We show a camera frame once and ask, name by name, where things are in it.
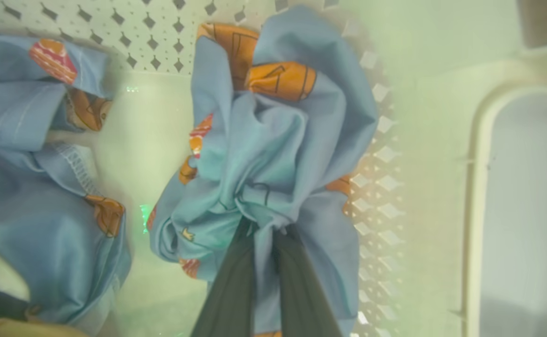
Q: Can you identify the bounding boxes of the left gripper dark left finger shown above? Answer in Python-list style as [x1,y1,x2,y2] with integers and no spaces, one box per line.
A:
[192,220,257,337]

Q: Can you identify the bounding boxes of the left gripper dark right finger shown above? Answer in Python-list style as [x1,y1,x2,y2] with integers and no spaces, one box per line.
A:
[273,225,343,337]

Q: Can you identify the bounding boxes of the blue garment with small prints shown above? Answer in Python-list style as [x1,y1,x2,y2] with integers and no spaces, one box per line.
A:
[146,5,379,337]

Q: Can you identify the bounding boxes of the blue garment with tiger print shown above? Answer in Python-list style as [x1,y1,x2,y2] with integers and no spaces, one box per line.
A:
[0,34,133,337]

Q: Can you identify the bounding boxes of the cream perforated laundry basket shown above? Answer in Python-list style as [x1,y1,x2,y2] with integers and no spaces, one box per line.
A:
[0,0,547,337]

